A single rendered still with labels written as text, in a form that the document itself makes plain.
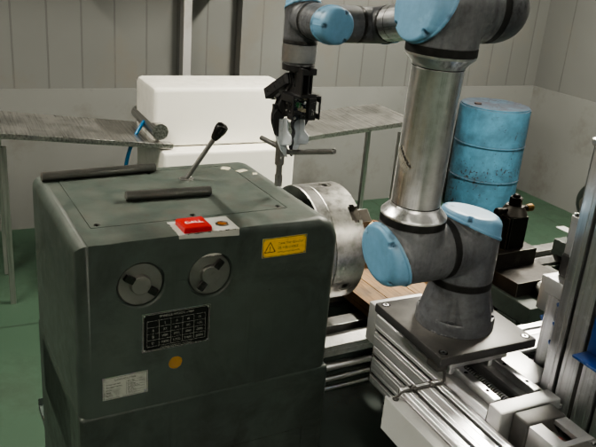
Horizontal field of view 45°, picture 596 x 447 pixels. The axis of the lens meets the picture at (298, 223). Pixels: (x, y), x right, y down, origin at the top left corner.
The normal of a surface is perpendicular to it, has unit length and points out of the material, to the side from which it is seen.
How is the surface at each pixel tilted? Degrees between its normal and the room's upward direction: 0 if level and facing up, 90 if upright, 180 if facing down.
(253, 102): 90
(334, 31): 90
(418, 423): 0
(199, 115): 90
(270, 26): 90
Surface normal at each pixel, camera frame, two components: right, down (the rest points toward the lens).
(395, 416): -0.90, 0.09
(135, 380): 0.47, 0.35
